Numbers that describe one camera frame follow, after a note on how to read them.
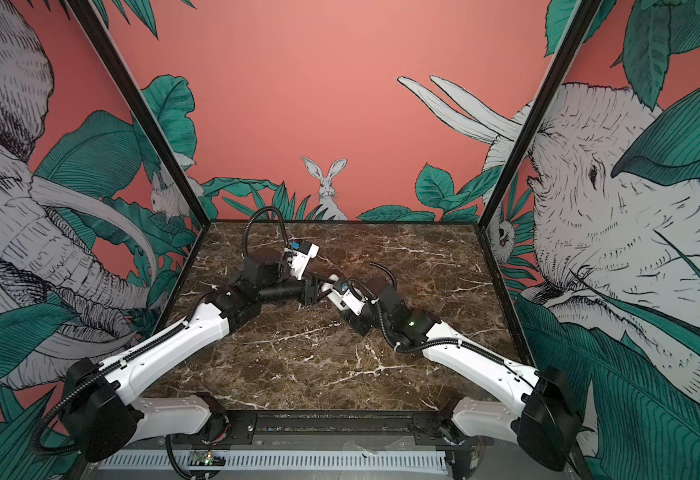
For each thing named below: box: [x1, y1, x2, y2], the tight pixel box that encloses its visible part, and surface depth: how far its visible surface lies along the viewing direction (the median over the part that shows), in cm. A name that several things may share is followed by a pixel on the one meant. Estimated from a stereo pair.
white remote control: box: [321, 274, 342, 297], surface depth 72 cm
